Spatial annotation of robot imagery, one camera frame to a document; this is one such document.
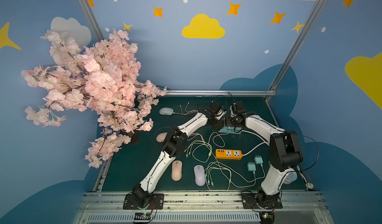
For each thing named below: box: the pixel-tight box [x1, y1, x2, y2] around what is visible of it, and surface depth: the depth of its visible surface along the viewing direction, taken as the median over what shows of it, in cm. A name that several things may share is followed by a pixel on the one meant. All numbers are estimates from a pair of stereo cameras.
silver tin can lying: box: [283, 171, 298, 185], surface depth 78 cm
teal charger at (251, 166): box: [247, 161, 257, 172], surface depth 86 cm
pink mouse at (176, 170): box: [171, 160, 183, 182], surface depth 84 cm
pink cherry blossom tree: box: [21, 29, 168, 168], surface depth 63 cm
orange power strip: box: [215, 148, 243, 160], surface depth 90 cm
